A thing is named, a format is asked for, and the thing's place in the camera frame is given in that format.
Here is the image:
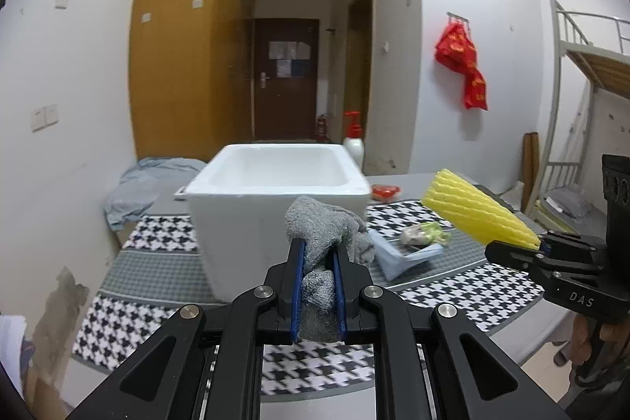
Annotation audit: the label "dark brown door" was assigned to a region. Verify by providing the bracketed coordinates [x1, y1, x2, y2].
[253, 19, 320, 141]

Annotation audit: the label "crumpled light blue cloth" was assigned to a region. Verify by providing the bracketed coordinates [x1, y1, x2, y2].
[103, 157, 208, 231]

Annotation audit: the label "white pump bottle red cap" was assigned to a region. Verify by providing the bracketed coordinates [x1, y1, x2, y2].
[342, 111, 365, 175]

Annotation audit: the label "white paper notices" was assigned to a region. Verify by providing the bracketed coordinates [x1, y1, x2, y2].
[269, 41, 312, 61]

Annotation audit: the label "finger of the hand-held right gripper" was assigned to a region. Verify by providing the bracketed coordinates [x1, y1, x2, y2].
[536, 230, 608, 254]
[485, 240, 557, 274]

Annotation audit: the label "metal bunk bed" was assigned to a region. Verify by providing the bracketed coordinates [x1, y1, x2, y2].
[524, 0, 630, 229]

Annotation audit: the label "grey pillow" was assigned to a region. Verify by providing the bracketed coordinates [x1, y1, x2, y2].
[546, 188, 591, 219]

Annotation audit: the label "yellow foam net sleeve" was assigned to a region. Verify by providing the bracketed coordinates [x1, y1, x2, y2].
[421, 168, 542, 248]

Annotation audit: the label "grey sock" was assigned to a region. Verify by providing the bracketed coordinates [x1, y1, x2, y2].
[284, 196, 376, 344]

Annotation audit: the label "wooden wardrobe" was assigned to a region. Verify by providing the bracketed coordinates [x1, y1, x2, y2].
[129, 0, 257, 162]

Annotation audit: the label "red snack packet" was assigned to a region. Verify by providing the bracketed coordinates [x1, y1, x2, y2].
[370, 184, 402, 203]

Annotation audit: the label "blue paper notice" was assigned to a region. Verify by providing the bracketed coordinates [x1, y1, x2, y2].
[276, 60, 306, 79]

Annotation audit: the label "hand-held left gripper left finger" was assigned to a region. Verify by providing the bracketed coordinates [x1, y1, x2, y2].
[66, 237, 306, 420]

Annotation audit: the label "houndstooth printed cloth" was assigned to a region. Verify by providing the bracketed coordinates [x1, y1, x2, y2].
[71, 198, 545, 403]

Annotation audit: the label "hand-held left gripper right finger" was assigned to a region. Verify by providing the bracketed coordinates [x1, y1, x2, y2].
[332, 245, 572, 420]

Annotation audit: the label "white foam box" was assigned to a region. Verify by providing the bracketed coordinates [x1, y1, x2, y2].
[184, 143, 372, 303]

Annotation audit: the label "person's right hand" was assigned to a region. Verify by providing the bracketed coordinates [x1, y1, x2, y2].
[570, 316, 630, 372]

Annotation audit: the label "double wall socket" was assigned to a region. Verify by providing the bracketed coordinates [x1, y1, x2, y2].
[30, 104, 60, 131]

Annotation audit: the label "red plastic bag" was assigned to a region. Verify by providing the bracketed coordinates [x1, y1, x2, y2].
[463, 68, 489, 111]
[434, 20, 478, 71]

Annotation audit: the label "wooden boards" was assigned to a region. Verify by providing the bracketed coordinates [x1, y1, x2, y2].
[522, 132, 539, 199]

